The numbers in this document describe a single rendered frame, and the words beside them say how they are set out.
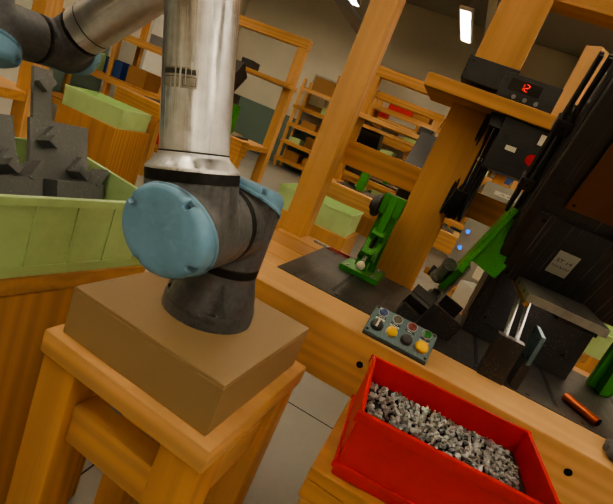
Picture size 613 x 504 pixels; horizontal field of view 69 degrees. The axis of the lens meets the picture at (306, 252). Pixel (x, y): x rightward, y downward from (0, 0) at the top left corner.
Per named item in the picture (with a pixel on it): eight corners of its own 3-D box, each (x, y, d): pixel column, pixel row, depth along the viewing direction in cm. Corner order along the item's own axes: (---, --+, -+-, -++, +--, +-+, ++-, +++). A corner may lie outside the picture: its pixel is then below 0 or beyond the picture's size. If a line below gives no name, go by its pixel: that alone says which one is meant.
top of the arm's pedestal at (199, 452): (200, 476, 57) (209, 452, 56) (38, 350, 67) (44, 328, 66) (299, 383, 87) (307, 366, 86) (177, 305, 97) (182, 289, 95)
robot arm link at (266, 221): (272, 265, 76) (300, 191, 72) (236, 282, 63) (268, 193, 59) (213, 236, 78) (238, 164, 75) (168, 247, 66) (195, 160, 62)
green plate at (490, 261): (480, 294, 110) (544, 229, 103) (453, 272, 111) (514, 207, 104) (479, 285, 121) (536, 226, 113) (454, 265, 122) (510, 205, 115)
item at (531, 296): (602, 343, 86) (611, 330, 86) (521, 305, 90) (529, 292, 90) (563, 298, 123) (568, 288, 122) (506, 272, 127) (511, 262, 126)
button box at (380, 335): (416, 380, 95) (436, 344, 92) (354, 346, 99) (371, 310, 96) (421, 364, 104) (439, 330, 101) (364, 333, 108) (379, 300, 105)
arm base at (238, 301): (206, 343, 64) (227, 282, 61) (142, 292, 71) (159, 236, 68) (267, 324, 77) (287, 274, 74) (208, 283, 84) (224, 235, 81)
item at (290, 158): (379, 213, 1037) (421, 121, 979) (271, 164, 1112) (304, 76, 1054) (383, 212, 1088) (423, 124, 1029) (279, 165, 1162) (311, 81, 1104)
